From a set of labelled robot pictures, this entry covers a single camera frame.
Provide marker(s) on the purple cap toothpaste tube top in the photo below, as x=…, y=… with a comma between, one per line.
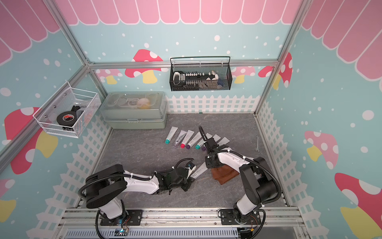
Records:
x=194, y=140

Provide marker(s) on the red cap toothpaste tube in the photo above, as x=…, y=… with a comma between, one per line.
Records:
x=187, y=137

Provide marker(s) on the purple cap toothpaste tube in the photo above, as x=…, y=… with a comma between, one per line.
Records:
x=215, y=137
x=194, y=140

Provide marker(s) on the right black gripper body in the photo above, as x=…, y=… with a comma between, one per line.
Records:
x=209, y=163

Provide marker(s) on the silver wrench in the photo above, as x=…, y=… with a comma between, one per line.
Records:
x=257, y=144

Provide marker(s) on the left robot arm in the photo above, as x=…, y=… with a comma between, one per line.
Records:
x=102, y=188

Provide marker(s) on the white wire basket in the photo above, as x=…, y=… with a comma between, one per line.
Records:
x=85, y=103

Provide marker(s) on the black power strip in basket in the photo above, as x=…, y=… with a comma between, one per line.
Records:
x=195, y=79

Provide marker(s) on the brown microfiber cloth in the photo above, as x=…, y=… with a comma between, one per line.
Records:
x=224, y=174

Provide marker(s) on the dark cap toothpaste tube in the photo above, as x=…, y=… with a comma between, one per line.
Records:
x=203, y=168
x=223, y=141

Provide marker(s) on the green plastic storage box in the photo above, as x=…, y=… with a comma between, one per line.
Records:
x=135, y=110

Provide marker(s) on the teal cap toothpaste tube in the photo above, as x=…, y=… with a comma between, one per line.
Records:
x=171, y=134
x=202, y=141

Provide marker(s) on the silver foil toothpaste tube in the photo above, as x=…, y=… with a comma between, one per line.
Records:
x=180, y=138

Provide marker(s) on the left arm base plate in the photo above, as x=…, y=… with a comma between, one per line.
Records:
x=129, y=218

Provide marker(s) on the black tape roll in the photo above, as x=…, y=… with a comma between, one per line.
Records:
x=67, y=119

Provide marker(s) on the black wire mesh basket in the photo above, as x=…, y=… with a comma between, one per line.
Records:
x=219, y=64

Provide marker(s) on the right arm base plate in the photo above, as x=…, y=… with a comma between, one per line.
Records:
x=234, y=217

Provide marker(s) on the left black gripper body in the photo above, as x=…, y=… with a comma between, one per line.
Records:
x=184, y=184

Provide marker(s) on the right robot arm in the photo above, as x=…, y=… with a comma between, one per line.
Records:
x=260, y=185

